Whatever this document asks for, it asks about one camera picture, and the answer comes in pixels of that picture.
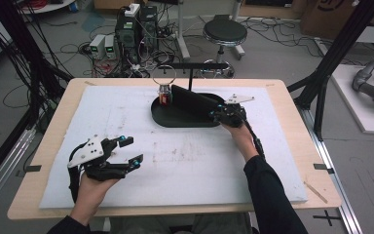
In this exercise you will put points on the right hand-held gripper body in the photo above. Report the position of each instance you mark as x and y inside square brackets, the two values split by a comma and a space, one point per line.
[232, 115]

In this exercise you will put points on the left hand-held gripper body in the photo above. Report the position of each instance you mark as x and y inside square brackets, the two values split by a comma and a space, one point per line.
[105, 170]

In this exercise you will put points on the black wallet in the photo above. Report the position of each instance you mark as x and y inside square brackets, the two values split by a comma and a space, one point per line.
[191, 100]

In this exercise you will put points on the black oval tray with hanger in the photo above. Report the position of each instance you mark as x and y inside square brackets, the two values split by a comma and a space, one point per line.
[175, 118]

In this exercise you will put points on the person's right hand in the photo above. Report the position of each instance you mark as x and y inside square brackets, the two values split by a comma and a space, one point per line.
[245, 139]

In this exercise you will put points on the person's left hand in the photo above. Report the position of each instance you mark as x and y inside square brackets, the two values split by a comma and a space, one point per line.
[91, 195]

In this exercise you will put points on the white foam mat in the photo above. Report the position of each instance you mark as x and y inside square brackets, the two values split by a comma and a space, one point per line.
[181, 162]

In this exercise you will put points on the black tape piece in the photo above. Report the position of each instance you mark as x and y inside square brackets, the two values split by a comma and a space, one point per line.
[33, 168]
[323, 168]

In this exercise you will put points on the black round stool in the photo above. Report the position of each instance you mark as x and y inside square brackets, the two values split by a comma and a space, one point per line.
[224, 31]

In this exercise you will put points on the grey metal stand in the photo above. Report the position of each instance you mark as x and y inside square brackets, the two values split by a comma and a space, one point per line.
[182, 32]

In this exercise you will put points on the grey power supply unit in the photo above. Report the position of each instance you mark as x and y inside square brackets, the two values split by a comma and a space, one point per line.
[96, 45]
[110, 47]

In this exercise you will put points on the black computer tower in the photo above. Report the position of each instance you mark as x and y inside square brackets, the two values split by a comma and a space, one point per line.
[149, 22]
[127, 35]

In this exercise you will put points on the tan tape strip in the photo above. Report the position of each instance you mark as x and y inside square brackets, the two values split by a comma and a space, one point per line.
[315, 192]

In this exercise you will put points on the white platform board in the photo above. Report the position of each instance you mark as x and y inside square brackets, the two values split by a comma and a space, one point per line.
[363, 117]

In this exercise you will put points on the white power strip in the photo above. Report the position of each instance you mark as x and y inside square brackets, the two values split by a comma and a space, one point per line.
[132, 9]

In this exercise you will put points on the cardboard box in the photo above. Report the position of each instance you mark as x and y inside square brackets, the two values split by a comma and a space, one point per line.
[331, 16]

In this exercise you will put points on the aluminium rail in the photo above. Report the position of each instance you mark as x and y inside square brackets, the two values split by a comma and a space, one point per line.
[344, 198]
[3, 175]

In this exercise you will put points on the black frame post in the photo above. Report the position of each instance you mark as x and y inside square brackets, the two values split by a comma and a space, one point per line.
[334, 52]
[22, 42]

